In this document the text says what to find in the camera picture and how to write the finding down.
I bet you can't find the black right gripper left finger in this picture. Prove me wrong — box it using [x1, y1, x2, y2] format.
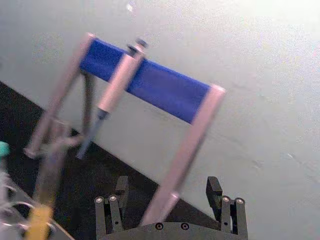
[94, 175, 131, 237]

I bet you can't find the teal plastic piece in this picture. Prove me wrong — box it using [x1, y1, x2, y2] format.
[0, 140, 11, 158]

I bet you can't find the rack with steel bars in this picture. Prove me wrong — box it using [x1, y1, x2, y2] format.
[23, 31, 227, 226]

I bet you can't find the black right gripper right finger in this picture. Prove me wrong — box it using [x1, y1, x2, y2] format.
[205, 176, 249, 237]

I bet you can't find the clear plastic case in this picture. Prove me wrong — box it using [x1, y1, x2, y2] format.
[0, 166, 76, 240]

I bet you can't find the black table cloth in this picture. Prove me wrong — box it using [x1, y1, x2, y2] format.
[0, 80, 221, 240]

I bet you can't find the yellow plastic piece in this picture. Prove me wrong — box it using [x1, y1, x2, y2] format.
[24, 203, 55, 240]

